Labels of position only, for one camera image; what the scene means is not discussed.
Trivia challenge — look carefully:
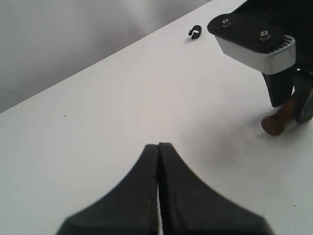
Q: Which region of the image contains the brown wooden handle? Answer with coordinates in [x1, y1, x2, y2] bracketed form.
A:
[261, 93, 296, 136]

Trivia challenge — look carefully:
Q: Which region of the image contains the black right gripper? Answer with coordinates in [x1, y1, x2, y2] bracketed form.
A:
[233, 0, 313, 108]

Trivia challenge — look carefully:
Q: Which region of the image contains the small black plastic clip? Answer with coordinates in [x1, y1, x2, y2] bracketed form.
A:
[188, 24, 202, 40]

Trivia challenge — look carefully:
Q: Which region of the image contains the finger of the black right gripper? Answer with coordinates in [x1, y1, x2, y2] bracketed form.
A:
[292, 70, 313, 123]

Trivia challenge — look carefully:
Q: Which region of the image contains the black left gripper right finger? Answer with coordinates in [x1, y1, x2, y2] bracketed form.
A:
[158, 143, 274, 235]

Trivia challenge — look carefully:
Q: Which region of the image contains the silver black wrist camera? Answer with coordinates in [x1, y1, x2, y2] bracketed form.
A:
[207, 13, 296, 75]

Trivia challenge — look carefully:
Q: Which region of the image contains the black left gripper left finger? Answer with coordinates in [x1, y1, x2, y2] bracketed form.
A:
[57, 144, 159, 235]

